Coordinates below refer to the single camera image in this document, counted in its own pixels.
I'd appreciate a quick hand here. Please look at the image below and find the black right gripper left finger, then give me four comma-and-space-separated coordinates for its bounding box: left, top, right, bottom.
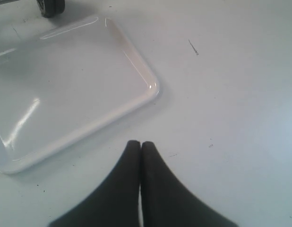
49, 140, 141, 227

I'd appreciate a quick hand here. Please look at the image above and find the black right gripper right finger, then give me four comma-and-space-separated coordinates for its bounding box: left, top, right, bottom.
141, 141, 236, 227

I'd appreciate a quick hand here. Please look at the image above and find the black weight plate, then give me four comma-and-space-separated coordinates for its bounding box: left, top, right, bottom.
37, 0, 56, 18
53, 0, 65, 15

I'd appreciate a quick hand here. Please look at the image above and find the white plastic tray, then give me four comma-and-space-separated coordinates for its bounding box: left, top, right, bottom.
0, 16, 159, 174

